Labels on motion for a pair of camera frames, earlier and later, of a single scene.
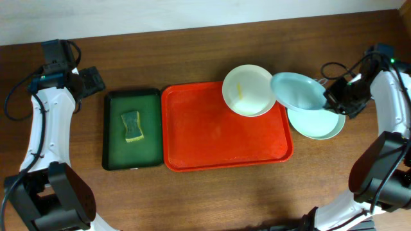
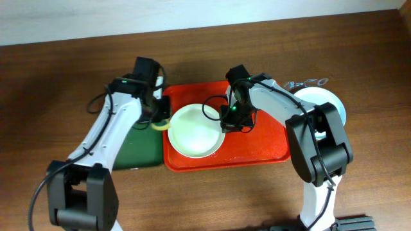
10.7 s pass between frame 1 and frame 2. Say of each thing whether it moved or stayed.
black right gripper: moved
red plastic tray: stayed
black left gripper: moved
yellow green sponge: moved
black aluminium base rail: stayed
